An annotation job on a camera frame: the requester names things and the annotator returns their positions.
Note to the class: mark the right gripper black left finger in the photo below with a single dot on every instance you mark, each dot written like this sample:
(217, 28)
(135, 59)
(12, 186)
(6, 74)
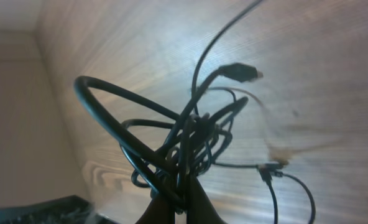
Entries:
(159, 211)

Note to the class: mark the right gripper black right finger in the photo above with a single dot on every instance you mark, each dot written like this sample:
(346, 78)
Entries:
(200, 210)

